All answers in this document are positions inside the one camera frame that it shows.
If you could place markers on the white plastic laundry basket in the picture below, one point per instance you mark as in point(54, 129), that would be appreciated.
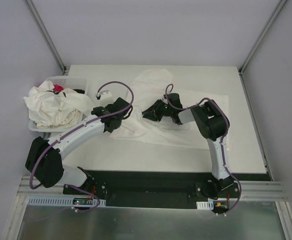
point(61, 80)

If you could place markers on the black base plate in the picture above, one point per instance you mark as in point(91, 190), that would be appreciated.
point(165, 190)

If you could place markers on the white cable duct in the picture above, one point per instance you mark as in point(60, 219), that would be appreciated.
point(61, 201)
point(205, 205)

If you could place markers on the right aluminium frame post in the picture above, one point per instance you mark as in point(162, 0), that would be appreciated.
point(263, 34)

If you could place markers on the aluminium frame post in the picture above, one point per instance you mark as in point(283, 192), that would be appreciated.
point(45, 34)
point(263, 34)

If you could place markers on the pink t-shirt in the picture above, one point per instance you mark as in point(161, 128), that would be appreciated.
point(57, 88)

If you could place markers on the white t-shirt pile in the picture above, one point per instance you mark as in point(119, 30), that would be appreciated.
point(58, 105)

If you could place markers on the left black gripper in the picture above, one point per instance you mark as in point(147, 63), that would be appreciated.
point(115, 122)

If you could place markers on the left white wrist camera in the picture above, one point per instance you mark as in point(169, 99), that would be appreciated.
point(104, 95)

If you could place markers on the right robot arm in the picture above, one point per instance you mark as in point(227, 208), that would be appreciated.
point(212, 124)

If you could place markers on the right white cable duct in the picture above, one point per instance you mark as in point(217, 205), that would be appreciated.
point(205, 205)

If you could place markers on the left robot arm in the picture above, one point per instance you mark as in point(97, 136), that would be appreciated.
point(45, 157)

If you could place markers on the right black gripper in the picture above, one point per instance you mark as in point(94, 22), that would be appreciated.
point(158, 110)

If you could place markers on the left aluminium frame post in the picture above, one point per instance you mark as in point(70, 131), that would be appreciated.
point(45, 34)

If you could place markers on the left white cable duct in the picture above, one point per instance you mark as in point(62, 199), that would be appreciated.
point(61, 201)

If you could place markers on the white red-print t-shirt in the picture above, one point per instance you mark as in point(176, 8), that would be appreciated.
point(148, 87)

